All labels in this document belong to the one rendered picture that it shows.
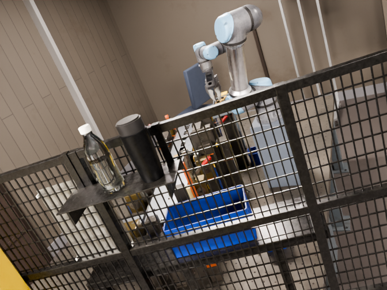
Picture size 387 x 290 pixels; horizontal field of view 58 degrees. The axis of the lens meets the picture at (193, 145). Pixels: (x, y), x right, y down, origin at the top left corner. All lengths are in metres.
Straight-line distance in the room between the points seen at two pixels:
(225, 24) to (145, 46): 3.89
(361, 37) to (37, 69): 3.75
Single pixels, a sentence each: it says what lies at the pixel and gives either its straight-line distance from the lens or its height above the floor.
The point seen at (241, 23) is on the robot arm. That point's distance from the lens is 1.61.
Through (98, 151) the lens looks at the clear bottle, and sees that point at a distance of 0.95.
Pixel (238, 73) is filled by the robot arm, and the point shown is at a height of 1.43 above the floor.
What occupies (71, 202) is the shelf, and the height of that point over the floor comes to 1.43.
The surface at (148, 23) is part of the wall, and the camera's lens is 5.31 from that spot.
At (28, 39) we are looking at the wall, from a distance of 4.30.
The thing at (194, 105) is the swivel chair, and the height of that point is 0.66.
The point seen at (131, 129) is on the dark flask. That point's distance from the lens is 0.89.
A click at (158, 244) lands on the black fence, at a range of 1.21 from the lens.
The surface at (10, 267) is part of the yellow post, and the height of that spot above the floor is 1.22.
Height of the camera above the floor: 1.82
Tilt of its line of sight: 21 degrees down
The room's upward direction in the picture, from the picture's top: 22 degrees counter-clockwise
